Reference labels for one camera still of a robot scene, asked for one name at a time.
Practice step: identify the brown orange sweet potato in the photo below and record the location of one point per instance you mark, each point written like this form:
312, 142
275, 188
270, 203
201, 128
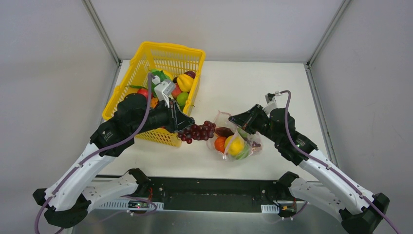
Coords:
223, 132

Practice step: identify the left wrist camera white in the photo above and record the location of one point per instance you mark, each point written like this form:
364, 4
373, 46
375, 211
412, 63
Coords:
162, 89

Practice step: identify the dark purple plum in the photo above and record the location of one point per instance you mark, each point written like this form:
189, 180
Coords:
191, 74

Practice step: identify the small orange pumpkin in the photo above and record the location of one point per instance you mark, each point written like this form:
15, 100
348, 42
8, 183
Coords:
219, 144

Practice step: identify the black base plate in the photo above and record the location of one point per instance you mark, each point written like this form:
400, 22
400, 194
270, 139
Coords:
214, 195

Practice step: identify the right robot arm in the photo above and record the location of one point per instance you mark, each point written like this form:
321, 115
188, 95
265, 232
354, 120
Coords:
357, 209

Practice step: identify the green apple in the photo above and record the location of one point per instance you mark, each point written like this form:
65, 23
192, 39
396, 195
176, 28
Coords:
182, 98
244, 153

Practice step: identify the clear zip top bag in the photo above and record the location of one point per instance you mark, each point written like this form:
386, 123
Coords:
253, 140

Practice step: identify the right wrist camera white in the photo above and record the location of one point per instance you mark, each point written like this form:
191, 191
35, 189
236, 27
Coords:
271, 103

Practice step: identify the dark purple grape bunch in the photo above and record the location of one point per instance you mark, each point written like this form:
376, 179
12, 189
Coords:
197, 132

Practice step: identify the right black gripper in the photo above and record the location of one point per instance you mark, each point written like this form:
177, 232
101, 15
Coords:
253, 117

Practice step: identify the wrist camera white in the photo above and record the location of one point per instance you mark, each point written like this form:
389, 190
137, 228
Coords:
162, 89
271, 103

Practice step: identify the pineapple with green crown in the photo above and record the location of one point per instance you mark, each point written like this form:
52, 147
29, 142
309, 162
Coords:
153, 103

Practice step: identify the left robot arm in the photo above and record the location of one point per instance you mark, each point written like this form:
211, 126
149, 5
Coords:
68, 201

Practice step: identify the pink peach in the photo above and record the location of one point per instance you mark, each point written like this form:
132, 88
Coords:
176, 92

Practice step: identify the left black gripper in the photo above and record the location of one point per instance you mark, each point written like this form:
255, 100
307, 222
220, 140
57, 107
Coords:
174, 116

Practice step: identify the yellow bell pepper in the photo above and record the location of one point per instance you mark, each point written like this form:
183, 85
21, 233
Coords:
185, 82

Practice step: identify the red tomato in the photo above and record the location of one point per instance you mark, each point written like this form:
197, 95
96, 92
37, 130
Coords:
144, 92

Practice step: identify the yellow plastic basket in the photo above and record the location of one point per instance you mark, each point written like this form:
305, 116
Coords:
172, 59

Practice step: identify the yellow lemon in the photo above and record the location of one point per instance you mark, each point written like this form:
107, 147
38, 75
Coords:
234, 144

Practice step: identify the green leafy bok choy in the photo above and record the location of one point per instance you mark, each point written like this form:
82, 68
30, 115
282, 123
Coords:
162, 74

